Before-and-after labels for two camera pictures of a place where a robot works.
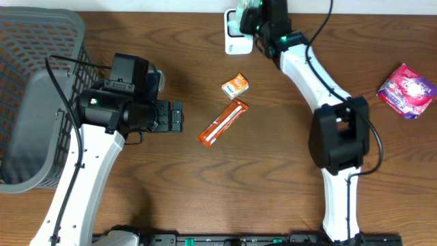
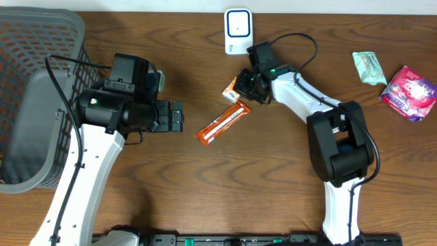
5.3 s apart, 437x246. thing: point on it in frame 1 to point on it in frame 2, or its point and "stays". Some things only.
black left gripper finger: x=176 y=127 stays
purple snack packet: x=407 y=92 stays
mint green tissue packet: x=242 y=6 to x=369 y=67
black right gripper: x=246 y=22 to x=248 y=85
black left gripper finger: x=177 y=112 stays
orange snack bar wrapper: x=216 y=128 stays
